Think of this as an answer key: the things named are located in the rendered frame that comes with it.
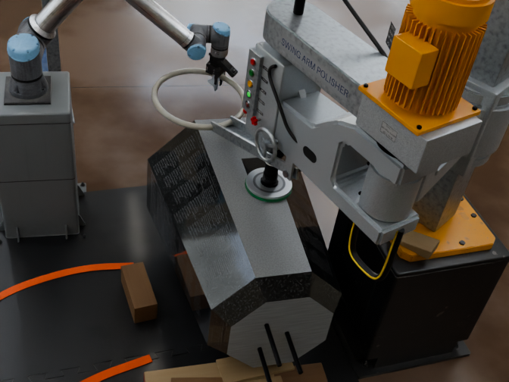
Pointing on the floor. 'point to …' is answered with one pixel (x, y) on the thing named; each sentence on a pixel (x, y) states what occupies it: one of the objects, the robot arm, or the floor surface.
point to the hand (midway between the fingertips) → (219, 86)
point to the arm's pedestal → (39, 164)
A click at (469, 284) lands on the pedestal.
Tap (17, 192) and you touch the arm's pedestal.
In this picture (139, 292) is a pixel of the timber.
